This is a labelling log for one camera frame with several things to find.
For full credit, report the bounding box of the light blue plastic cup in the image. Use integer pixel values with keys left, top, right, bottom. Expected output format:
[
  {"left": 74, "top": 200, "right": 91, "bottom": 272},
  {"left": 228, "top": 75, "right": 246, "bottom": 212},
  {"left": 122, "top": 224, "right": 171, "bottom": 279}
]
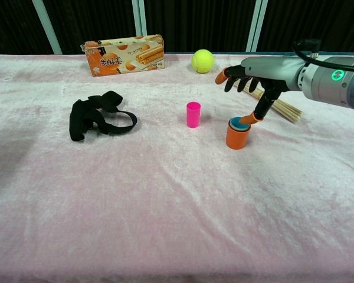
[{"left": 229, "top": 116, "right": 251, "bottom": 131}]

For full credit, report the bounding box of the orange plastic cup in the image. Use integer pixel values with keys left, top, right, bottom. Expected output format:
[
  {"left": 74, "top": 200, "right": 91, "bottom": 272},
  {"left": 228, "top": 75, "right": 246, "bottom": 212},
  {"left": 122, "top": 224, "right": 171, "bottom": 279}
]
[{"left": 225, "top": 119, "right": 250, "bottom": 150}]

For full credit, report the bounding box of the pink plush tablecloth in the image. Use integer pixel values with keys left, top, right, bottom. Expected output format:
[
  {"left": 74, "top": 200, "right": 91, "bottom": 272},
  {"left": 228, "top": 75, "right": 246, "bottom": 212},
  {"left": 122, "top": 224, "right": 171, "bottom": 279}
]
[{"left": 0, "top": 52, "right": 354, "bottom": 283}]

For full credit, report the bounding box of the yellow tennis ball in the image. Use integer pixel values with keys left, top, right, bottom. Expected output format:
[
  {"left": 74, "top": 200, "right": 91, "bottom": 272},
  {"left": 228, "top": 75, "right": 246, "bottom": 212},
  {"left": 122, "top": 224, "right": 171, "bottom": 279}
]
[{"left": 191, "top": 49, "right": 215, "bottom": 74}]

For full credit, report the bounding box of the bundle of wooden skewers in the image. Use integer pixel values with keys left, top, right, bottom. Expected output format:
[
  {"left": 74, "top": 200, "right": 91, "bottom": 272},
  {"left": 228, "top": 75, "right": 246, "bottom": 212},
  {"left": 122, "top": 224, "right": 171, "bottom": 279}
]
[{"left": 234, "top": 79, "right": 303, "bottom": 124}]

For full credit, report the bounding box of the black strap brace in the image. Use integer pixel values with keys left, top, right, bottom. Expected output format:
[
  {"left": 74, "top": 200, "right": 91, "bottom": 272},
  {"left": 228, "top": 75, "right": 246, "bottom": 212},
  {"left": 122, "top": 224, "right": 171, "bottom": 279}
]
[{"left": 69, "top": 90, "right": 138, "bottom": 142}]

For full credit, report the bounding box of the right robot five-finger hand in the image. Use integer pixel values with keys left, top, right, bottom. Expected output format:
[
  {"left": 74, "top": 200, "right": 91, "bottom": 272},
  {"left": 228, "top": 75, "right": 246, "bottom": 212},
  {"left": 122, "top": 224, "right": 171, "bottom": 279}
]
[{"left": 215, "top": 55, "right": 303, "bottom": 124}]

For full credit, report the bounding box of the pink plastic cup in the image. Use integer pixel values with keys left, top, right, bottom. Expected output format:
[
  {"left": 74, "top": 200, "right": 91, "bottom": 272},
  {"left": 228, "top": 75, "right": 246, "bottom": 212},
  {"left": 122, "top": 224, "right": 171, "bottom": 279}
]
[{"left": 186, "top": 101, "right": 202, "bottom": 129}]

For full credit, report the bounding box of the pale frame post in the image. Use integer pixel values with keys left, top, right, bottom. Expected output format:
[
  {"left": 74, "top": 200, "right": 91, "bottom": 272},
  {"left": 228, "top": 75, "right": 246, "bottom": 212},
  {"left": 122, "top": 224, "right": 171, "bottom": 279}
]
[
  {"left": 31, "top": 0, "right": 63, "bottom": 55},
  {"left": 245, "top": 0, "right": 268, "bottom": 52},
  {"left": 132, "top": 0, "right": 149, "bottom": 37}
]

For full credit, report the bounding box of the orange egg roll box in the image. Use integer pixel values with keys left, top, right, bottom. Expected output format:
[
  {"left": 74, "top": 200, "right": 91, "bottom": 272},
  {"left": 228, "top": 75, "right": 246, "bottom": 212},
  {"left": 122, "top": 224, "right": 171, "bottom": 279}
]
[{"left": 80, "top": 34, "right": 166, "bottom": 78}]

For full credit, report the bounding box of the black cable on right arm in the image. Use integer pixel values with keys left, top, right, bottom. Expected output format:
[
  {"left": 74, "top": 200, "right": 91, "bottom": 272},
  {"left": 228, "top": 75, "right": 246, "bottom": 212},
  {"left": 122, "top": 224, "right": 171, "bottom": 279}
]
[{"left": 291, "top": 38, "right": 354, "bottom": 74}]

